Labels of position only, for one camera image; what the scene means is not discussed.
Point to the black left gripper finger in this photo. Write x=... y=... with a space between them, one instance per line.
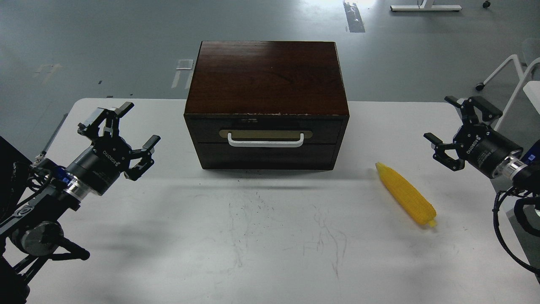
x=140 y=160
x=104 y=123

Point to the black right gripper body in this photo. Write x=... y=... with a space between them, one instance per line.
x=484 y=148

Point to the dark wooden drawer cabinet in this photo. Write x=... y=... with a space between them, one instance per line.
x=268 y=80

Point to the white drawer handle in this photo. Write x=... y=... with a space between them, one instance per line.
x=267 y=144

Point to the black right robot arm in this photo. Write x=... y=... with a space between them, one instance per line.
x=525 y=177

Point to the yellow plastic corn cob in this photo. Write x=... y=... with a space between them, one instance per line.
x=407 y=196

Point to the dark wooden drawer front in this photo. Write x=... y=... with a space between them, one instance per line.
x=315 y=131

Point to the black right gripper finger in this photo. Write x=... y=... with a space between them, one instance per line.
x=475 y=110
x=440 y=155

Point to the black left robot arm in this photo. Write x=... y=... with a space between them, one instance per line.
x=35 y=194

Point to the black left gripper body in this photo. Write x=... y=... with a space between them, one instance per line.
x=100 y=165

